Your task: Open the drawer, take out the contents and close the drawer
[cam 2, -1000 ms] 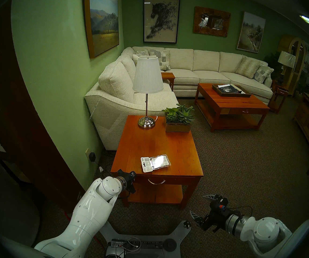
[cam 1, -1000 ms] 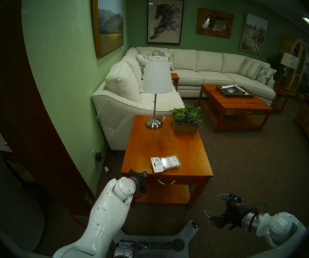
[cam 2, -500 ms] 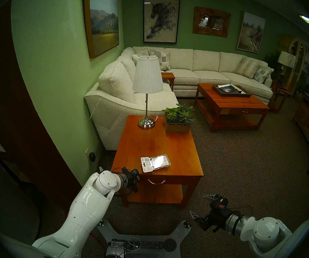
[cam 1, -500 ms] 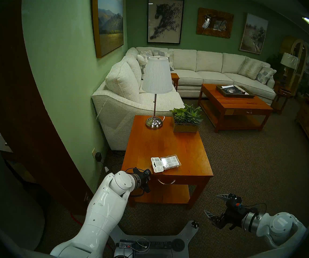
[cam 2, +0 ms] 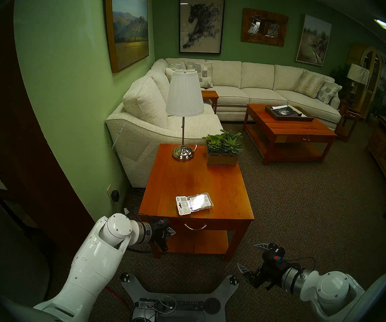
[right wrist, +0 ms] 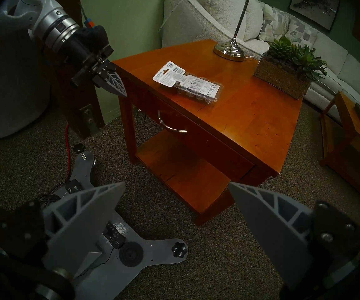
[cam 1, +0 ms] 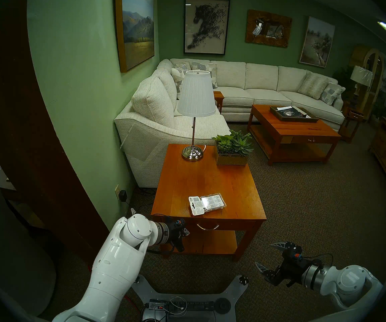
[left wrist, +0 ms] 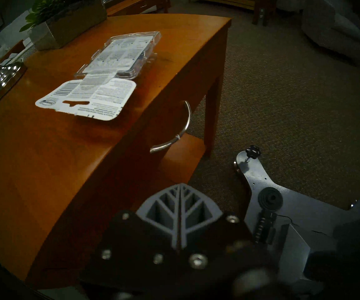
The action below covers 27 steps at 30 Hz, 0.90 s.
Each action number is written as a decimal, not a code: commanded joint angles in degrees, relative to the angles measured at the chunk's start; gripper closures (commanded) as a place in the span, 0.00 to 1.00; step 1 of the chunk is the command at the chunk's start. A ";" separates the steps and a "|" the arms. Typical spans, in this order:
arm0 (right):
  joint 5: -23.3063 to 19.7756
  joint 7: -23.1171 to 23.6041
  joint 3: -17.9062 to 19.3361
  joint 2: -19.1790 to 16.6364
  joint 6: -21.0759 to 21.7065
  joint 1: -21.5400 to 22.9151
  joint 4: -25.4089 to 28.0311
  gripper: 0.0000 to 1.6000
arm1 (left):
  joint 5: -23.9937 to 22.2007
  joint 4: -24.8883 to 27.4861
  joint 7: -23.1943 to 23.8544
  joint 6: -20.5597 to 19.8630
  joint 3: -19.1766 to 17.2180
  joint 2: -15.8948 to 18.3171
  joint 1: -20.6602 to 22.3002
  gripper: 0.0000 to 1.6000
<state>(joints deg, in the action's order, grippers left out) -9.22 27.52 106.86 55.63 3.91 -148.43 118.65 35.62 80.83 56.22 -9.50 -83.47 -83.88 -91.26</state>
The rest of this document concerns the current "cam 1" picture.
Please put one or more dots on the grey patterned throw pillow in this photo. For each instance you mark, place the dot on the grey patterned throw pillow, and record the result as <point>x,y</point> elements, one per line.
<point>331,93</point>
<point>213,74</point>

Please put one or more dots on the dark leafy floor plant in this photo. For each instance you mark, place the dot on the dark leafy floor plant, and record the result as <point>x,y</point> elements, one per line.
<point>344,79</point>

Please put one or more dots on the dark wooden side table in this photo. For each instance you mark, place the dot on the dark wooden side table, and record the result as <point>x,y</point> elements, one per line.
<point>355,115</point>

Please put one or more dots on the black book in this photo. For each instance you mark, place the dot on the black book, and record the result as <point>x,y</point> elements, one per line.
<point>290,113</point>

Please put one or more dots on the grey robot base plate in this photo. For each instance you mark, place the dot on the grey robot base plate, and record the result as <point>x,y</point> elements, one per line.
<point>236,287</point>

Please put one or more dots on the arched light wood cabinet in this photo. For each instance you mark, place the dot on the arched light wood cabinet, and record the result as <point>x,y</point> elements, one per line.
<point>378,73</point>

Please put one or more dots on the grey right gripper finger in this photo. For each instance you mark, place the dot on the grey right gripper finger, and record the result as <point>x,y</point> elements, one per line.
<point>283,246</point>
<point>264,272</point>

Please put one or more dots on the rustic wood framed mirror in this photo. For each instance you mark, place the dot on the rustic wood framed mirror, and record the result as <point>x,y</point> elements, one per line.
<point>251,29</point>

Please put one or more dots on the tree landscape painting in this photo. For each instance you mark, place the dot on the tree landscape painting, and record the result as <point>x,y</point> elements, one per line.
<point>317,43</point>

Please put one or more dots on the beige wall outlet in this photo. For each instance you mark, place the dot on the beige wall outlet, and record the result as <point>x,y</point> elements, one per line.
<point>116,192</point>

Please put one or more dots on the black power strip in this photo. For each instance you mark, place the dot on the black power strip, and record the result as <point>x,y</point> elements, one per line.
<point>196,306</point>

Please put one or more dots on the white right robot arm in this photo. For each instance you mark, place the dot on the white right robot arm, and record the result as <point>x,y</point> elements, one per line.
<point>350,284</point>

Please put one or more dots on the dark wooden serving tray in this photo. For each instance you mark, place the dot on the dark wooden serving tray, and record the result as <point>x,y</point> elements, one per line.
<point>312,118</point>

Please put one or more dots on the clear blister pack with card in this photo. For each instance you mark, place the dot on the clear blister pack with card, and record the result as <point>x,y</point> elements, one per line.
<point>209,202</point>

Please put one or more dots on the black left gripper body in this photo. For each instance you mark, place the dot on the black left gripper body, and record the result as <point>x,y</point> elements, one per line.
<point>176,229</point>

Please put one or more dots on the black power adapter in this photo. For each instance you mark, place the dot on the black power adapter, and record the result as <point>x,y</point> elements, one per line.
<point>123,196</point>

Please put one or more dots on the grey upholstered chair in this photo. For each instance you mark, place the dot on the grey upholstered chair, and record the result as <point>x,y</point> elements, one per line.
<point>5,257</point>

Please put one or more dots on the cherry wood coffee table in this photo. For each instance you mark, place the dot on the cherry wood coffee table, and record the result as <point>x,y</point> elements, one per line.
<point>297,128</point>

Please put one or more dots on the plain cream throw pillow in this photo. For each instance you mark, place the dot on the plain cream throw pillow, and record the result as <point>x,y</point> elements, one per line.
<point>176,78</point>

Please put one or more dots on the small wooden corner table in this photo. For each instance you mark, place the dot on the small wooden corner table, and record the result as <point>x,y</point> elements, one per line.
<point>218,96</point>

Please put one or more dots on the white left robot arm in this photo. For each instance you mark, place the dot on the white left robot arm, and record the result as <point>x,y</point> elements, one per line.
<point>119,267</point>

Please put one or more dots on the striped beige throw pillow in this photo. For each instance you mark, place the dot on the striped beige throw pillow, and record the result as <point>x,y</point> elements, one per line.
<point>313,85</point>
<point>182,67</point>

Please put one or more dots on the white paper sheet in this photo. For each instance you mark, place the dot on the white paper sheet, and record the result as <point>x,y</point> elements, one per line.
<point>283,108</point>

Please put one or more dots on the cream sectional sofa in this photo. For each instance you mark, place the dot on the cream sectional sofa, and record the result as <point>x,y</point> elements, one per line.
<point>263,78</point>

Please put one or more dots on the lamp with plastic wrapped shade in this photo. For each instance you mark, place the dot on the lamp with plastic wrapped shade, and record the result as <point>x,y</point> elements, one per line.
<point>360,75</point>

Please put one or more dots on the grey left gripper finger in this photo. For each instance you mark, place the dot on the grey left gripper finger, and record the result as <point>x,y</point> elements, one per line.
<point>186,232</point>
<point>180,247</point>

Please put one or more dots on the white shade chrome table lamp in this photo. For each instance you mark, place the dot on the white shade chrome table lamp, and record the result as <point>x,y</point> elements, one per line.
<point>196,96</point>

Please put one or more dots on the mountain landscape painting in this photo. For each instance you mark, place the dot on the mountain landscape painting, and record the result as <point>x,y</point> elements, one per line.
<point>136,29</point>

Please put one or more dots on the cherry wood end table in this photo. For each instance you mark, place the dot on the cherry wood end table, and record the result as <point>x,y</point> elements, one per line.
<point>206,180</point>

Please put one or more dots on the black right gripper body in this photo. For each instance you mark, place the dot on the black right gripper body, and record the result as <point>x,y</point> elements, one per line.
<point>292,266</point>

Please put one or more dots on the succulent plants in wooden planter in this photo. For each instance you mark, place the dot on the succulent plants in wooden planter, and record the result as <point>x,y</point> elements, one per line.
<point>231,158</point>

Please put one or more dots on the black framed horse picture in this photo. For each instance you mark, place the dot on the black framed horse picture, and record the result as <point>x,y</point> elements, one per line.
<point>206,26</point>

